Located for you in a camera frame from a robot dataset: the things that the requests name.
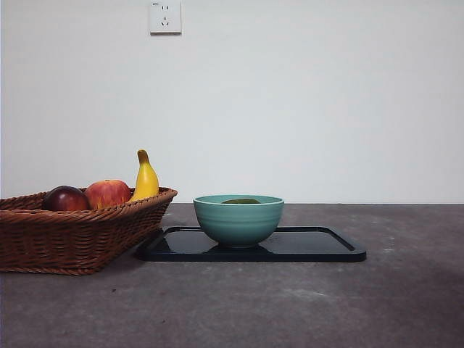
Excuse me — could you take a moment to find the teal ceramic bowl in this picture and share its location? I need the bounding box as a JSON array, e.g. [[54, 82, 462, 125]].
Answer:
[[192, 194, 286, 249]]

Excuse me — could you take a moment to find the yellow banana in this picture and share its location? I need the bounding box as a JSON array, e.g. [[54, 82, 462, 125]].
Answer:
[[127, 149, 160, 203]]

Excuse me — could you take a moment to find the black rectangular tray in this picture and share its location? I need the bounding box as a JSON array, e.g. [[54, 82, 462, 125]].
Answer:
[[133, 225, 367, 263]]

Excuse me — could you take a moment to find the red yellow apple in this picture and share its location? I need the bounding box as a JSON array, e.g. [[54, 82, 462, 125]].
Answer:
[[84, 178, 132, 210]]

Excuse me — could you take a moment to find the dark red plum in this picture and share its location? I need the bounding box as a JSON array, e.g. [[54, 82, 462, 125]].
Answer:
[[43, 185, 91, 212]]

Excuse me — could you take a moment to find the brown woven wicker basket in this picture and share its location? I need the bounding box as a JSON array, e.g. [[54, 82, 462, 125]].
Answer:
[[0, 186, 178, 276]]

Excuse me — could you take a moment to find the white wall power socket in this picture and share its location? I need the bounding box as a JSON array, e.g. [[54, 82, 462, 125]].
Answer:
[[149, 0, 183, 36]]

